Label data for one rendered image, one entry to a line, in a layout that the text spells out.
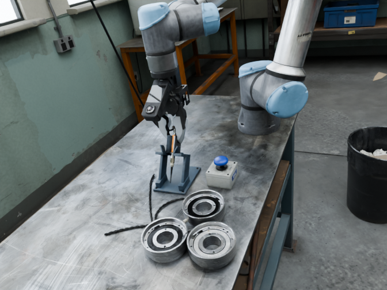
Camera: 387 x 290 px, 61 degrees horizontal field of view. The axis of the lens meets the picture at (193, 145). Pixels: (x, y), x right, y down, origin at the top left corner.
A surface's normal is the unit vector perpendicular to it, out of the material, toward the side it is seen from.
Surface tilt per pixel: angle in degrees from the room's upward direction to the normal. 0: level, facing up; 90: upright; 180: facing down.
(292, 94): 97
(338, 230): 0
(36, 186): 90
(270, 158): 0
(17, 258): 0
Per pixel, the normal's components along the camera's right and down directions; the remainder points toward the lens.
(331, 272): -0.14, -0.85
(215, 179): -0.40, 0.51
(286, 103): 0.29, 0.55
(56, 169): 0.90, 0.10
